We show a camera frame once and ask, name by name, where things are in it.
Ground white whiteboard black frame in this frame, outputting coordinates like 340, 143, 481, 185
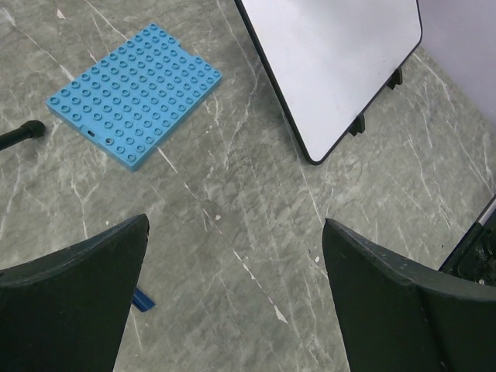
236, 0, 422, 165

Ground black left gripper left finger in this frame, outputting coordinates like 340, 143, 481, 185
1, 214, 150, 371

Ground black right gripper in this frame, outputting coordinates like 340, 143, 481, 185
439, 196, 495, 287

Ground blue studded building plate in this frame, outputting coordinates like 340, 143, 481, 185
46, 23, 222, 171

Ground blue marker cap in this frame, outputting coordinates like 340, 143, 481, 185
132, 288, 156, 312

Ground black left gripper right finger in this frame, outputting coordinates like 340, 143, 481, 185
322, 219, 495, 371

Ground black tripod stand legs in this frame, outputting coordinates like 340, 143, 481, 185
0, 120, 46, 150

